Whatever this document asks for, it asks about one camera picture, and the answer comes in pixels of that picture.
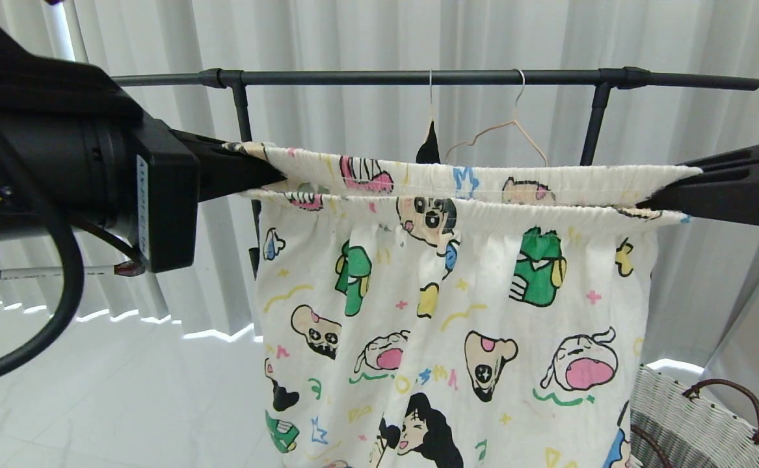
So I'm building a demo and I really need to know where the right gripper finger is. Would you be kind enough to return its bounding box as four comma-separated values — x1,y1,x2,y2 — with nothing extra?
636,166,759,232
675,136,759,175

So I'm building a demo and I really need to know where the black clothes rack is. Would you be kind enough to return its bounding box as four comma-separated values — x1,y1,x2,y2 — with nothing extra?
111,66,759,281

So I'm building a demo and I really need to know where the black garment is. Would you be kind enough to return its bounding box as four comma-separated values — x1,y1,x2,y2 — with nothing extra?
416,120,442,164

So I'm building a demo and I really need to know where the pink clothes hanger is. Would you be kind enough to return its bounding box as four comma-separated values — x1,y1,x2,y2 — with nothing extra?
426,70,442,163
444,69,550,167

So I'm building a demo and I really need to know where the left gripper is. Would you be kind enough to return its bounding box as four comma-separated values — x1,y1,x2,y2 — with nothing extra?
0,116,287,274

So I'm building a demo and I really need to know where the cream printed garment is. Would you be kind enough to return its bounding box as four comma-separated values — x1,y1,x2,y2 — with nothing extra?
239,142,703,468

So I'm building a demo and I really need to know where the white laundry basket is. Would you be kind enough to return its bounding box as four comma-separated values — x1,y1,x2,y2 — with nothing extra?
629,364,759,468

